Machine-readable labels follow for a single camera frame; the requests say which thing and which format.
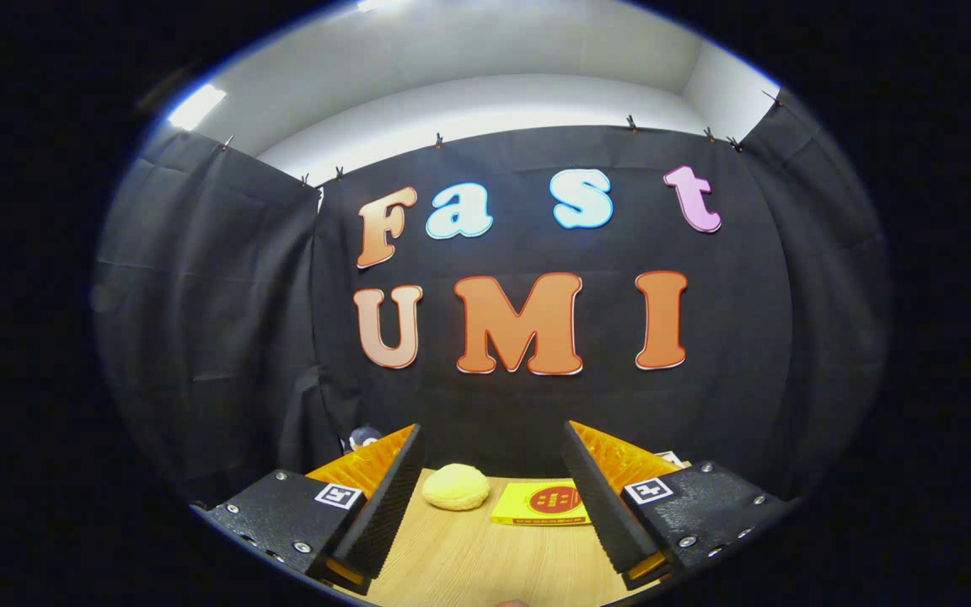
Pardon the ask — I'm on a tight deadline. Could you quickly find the yellow book with red circle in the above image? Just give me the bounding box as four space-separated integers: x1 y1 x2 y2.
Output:
491 480 592 527

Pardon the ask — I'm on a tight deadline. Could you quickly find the yellow bun plush cushion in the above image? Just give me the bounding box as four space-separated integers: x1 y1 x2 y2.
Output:
421 463 491 512

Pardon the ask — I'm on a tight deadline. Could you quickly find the ceiling light panel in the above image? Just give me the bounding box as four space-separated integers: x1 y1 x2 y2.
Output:
168 84 228 132

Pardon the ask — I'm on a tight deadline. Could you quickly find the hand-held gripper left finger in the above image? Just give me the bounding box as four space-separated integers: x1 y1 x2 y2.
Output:
190 423 426 595

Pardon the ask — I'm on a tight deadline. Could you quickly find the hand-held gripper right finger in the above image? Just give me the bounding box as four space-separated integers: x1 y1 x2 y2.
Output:
561 420 800 591

